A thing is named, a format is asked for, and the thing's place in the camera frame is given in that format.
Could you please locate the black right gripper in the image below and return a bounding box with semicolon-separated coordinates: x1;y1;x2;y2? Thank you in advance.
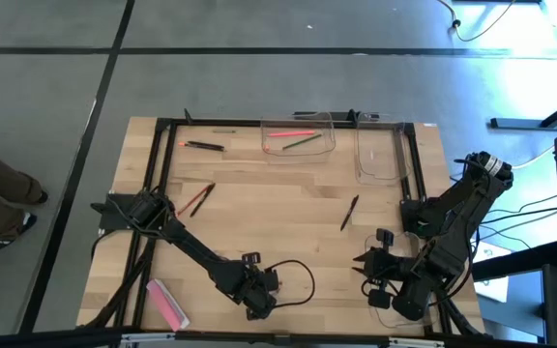
353;246;408;310

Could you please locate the pink eraser block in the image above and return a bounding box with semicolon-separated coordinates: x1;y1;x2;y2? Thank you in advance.
145;277;191;333

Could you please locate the red pencil orange eraser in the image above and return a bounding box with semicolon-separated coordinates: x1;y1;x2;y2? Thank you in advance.
176;184;212;218

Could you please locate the green pencil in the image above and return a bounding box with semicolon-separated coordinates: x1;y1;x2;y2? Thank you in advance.
281;133;324;152

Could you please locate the pink pencil orange eraser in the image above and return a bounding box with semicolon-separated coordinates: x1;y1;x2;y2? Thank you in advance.
266;130;317;138

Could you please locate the dark blue pencil orange eraser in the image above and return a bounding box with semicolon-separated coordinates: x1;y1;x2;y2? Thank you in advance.
177;141;225;153

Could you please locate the clear plastic bin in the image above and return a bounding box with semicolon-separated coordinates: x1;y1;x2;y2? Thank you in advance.
364;230;437;326
260;111;337;159
354;111;414;188

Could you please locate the white paper sheet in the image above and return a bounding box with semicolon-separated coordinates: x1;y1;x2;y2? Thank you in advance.
471;240;511;304

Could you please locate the black diagonal bar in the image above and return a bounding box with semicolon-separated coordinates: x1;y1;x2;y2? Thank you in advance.
470;240;557;282

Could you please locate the black floor stand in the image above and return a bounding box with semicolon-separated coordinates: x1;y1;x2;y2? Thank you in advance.
488;88;557;132

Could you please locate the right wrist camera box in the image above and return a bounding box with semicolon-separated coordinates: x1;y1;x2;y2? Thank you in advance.
375;228;396;248

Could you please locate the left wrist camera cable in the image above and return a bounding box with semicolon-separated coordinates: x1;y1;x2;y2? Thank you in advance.
258;259;316;309

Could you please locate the black table frame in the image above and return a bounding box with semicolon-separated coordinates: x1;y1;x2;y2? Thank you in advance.
82;108;487;339

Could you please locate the black silver front rail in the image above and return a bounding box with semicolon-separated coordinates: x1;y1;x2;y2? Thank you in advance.
0;326;557;348

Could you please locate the grey floor cable with plug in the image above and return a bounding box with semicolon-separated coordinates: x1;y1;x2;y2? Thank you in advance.
434;0;520;44

